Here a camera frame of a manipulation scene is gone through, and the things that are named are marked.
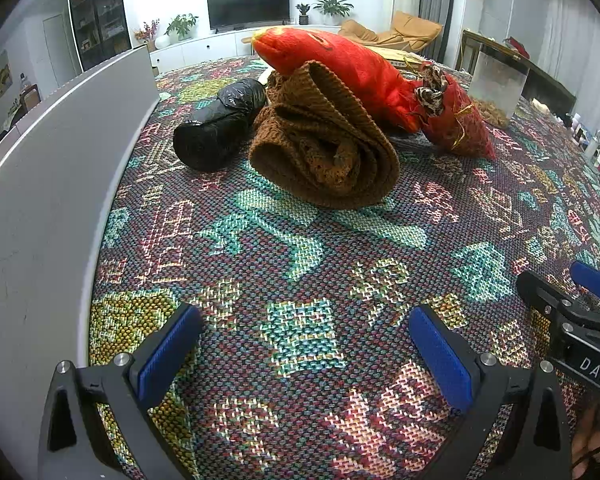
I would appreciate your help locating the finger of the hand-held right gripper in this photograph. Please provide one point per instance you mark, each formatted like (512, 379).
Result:
(540, 287)
(592, 280)

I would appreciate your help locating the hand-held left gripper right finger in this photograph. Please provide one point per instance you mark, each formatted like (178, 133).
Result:
(442, 360)

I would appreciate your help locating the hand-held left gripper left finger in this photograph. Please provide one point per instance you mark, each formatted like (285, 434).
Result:
(167, 355)

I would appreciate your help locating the person's right hand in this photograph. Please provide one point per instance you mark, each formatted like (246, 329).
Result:
(592, 450)

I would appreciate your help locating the row of small bottles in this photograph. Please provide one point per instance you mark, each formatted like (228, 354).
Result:
(592, 147)

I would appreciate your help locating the patterned woven blanket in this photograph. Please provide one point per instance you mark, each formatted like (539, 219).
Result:
(300, 260)

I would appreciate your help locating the red mesh bag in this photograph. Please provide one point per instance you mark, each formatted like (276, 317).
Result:
(460, 125)

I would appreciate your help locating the grey storage box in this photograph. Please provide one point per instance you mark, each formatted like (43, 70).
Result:
(55, 185)

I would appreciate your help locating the clear plastic jar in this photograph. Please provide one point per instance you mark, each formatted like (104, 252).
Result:
(495, 80)

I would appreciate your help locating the leopard print scrunchie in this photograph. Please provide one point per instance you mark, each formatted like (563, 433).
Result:
(432, 85)

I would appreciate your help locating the black plastic bag bundle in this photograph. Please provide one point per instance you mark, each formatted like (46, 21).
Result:
(215, 120)

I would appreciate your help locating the brown knitted scarf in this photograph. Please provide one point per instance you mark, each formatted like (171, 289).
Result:
(320, 150)

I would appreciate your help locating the yellow flat box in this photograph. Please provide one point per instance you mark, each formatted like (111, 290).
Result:
(405, 57)

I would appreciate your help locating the red plush fish toy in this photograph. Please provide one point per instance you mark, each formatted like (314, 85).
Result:
(350, 65)

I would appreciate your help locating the orange lounge chair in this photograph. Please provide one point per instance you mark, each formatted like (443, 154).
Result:
(405, 27)

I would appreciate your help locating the white television console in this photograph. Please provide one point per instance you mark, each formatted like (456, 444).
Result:
(200, 52)

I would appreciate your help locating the red flowers in white vase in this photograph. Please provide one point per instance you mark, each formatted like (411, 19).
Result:
(152, 35)

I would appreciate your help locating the white door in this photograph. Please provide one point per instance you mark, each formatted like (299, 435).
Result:
(60, 45)

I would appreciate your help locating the leafy green potted plant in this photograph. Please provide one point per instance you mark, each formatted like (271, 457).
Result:
(332, 6)

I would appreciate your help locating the dark glass display cabinet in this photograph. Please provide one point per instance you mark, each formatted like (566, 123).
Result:
(100, 10)

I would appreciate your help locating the black flat television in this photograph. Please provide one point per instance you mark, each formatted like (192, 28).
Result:
(247, 7)

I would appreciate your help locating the small plant in dark pot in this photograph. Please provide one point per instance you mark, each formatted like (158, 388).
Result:
(303, 14)

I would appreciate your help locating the framed wall picture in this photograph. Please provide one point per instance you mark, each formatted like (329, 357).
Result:
(2, 74)

